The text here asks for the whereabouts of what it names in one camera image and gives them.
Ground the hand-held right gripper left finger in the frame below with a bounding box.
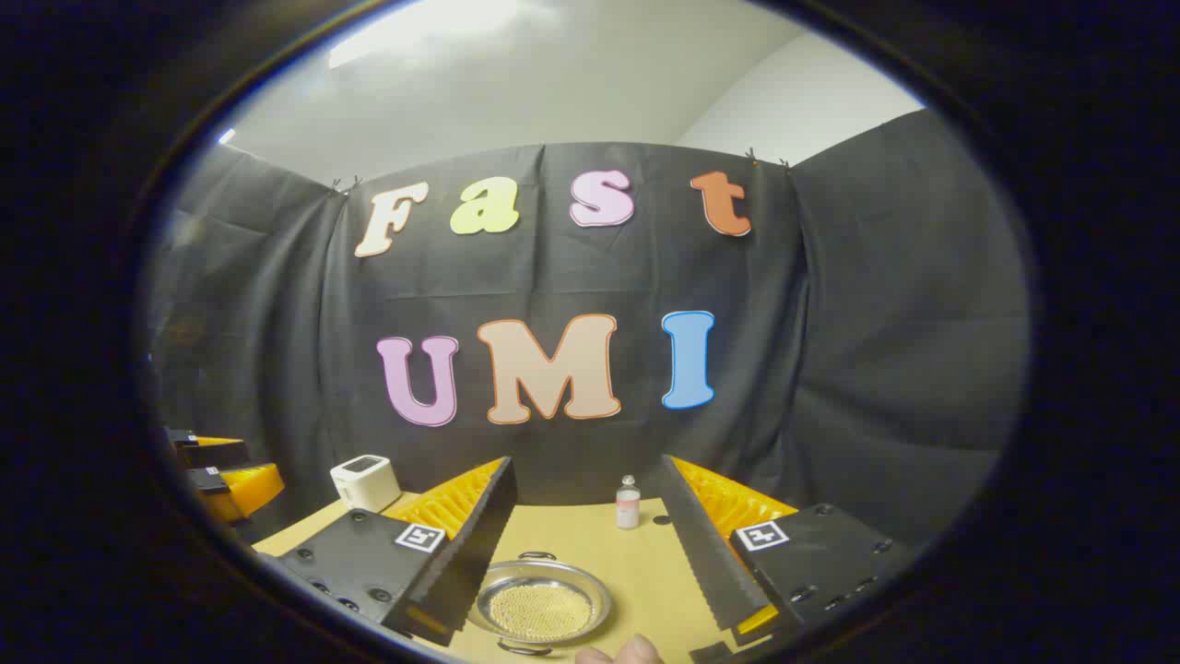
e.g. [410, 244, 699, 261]
[277, 455, 519, 648]

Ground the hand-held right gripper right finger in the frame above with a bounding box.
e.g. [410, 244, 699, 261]
[659, 454, 914, 660]

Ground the stainless steel pot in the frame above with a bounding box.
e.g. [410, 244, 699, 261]
[467, 551, 613, 658]

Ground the pile of yellow soybeans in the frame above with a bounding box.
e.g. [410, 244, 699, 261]
[486, 583, 594, 644]

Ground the white toaster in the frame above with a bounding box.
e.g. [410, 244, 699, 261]
[329, 454, 403, 514]

